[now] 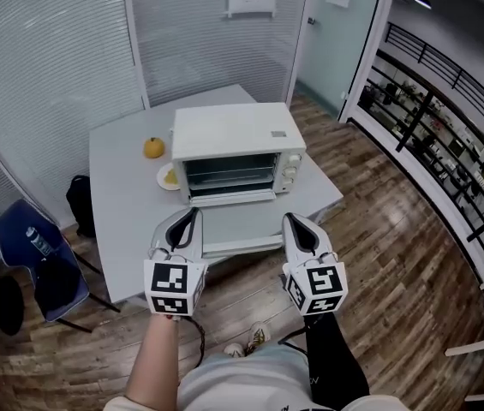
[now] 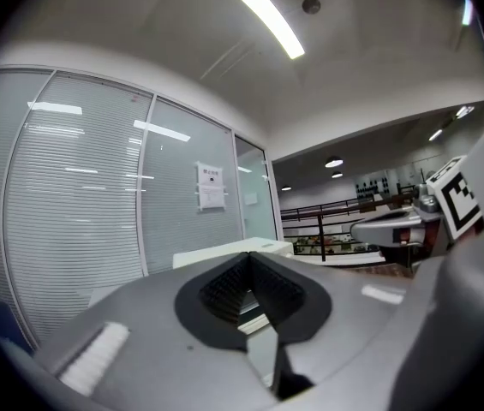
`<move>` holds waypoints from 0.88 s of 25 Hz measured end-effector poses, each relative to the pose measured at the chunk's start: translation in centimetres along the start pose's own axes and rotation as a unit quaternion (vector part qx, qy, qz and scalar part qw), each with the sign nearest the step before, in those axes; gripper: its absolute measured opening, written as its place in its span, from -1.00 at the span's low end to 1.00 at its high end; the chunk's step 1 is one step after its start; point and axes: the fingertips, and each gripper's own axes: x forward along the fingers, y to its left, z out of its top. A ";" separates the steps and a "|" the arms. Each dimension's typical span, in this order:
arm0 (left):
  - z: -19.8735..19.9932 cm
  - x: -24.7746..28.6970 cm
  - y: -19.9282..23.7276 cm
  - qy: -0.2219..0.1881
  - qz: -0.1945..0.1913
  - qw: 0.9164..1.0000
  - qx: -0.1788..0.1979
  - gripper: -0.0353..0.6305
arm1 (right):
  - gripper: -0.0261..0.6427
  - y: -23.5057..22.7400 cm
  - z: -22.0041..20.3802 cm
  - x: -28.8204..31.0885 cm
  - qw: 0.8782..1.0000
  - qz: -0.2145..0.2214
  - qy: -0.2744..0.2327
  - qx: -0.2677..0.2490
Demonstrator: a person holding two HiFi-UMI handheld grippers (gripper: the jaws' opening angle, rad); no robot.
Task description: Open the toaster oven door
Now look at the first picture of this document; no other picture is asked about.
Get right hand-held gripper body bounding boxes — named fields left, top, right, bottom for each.
left=282, top=254, right=350, bottom=316

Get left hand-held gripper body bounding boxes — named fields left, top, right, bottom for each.
left=142, top=249, right=209, bottom=317

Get glass oven door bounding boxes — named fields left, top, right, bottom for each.
left=188, top=188, right=278, bottom=208

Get person's right forearm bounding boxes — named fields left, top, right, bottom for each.
left=303, top=313, right=371, bottom=410

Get person's left forearm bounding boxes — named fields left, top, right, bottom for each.
left=125, top=313, right=182, bottom=406

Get white toaster oven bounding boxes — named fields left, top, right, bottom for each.
left=170, top=102, right=308, bottom=207

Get frosted glass door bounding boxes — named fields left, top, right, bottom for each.
left=296, top=0, right=386, bottom=119

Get grey table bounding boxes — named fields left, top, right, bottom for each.
left=88, top=83, right=344, bottom=306

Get white plate with food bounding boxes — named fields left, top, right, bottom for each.
left=156, top=162, right=182, bottom=192

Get person's right shoe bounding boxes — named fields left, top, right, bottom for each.
left=244, top=321, right=272, bottom=356

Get black backpack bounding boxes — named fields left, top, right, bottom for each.
left=65, top=175, right=97, bottom=239

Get small orange pumpkin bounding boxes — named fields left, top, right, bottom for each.
left=143, top=137, right=166, bottom=160

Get black cloth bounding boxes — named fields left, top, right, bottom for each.
left=35, top=254, right=90, bottom=320

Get light blue shorts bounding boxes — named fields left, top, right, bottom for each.
left=179, top=342, right=311, bottom=402

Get drink bottle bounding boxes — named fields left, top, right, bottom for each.
left=25, top=226, right=56, bottom=257

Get white printed t-shirt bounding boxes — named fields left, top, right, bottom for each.
left=103, top=394, right=409, bottom=411

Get blue chair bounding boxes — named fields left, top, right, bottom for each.
left=0, top=198, right=122, bottom=334

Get white chair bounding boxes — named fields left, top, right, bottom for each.
left=445, top=271, right=484, bottom=402

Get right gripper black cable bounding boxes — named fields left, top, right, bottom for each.
left=278, top=314, right=324, bottom=359

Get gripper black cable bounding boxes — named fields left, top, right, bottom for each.
left=176, top=314, right=206, bottom=384
left=278, top=314, right=324, bottom=359

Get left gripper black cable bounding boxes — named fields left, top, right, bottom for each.
left=176, top=314, right=206, bottom=384

